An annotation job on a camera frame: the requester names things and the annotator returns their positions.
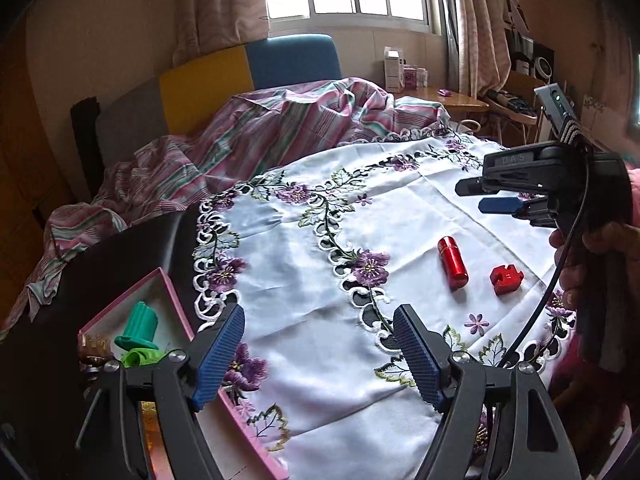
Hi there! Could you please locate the small purple cup toy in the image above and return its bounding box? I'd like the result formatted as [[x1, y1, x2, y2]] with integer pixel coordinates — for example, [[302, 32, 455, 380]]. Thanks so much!
[[437, 235, 470, 291]]

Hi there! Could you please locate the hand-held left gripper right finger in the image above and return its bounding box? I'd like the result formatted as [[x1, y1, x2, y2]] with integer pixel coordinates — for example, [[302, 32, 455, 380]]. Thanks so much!
[[393, 305, 583, 480]]

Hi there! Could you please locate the person's right hand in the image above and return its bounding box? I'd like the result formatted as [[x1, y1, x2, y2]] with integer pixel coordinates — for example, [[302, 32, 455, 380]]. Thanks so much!
[[549, 224, 640, 307]]

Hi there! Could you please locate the grey yellow blue headboard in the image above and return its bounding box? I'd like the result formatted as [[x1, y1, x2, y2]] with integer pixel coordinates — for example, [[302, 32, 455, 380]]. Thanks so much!
[[95, 34, 343, 171]]

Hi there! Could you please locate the pink striped blanket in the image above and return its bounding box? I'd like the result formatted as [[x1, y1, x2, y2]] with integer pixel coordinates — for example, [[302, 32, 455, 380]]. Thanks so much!
[[0, 77, 451, 341]]

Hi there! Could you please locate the teal plastic piece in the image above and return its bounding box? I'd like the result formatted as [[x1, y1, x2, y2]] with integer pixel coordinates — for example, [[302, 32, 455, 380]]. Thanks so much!
[[114, 301, 161, 353]]

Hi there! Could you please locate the cluttered wall shelf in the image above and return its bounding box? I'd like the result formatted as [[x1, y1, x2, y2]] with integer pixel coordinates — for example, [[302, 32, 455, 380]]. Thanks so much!
[[502, 0, 556, 81]]

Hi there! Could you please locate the white floral embroidered tablecloth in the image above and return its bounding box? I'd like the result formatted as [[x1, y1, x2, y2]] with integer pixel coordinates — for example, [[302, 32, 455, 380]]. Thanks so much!
[[192, 127, 581, 480]]

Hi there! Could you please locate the black rolled mat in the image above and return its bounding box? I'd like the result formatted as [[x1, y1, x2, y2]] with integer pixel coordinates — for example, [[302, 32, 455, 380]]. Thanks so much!
[[70, 96, 103, 201]]

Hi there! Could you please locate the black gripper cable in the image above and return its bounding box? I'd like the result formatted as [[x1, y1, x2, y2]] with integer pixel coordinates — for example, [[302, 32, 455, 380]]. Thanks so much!
[[499, 152, 593, 368]]

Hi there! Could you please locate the brown bristly brush head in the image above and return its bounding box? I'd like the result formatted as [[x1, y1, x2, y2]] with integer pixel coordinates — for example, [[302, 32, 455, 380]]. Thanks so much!
[[77, 335, 113, 366]]

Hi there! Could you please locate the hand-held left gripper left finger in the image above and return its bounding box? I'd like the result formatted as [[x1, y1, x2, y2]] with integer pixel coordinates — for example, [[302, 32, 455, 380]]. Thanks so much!
[[75, 304, 246, 480]]

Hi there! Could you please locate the wooden nightstand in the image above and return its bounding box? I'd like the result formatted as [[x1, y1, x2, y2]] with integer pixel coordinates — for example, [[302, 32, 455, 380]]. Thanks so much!
[[390, 85, 491, 121]]

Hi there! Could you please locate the light green plastic toy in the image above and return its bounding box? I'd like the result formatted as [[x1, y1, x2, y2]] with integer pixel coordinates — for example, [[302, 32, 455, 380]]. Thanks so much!
[[121, 349, 168, 367]]

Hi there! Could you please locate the person's pink clothing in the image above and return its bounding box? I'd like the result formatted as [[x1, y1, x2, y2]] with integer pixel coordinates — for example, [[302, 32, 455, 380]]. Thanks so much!
[[550, 165, 640, 480]]

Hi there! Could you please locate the wooden wardrobe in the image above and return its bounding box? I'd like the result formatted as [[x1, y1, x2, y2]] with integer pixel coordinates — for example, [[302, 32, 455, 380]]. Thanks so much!
[[0, 60, 76, 321]]

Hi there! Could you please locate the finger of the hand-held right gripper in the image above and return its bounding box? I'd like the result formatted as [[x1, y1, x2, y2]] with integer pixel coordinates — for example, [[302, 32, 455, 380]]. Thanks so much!
[[478, 196, 533, 217], [455, 176, 506, 197]]

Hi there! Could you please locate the pink cardboard box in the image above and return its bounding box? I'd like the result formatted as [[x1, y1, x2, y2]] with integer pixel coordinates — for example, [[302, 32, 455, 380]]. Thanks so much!
[[77, 267, 291, 480]]

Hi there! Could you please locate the red plastic puzzle piece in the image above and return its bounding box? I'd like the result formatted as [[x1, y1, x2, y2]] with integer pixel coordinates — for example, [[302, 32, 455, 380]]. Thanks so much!
[[489, 265, 524, 296]]

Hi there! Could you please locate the pink patterned curtain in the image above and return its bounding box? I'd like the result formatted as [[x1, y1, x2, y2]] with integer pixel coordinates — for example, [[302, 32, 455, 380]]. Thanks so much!
[[172, 0, 271, 68], [452, 0, 511, 101]]

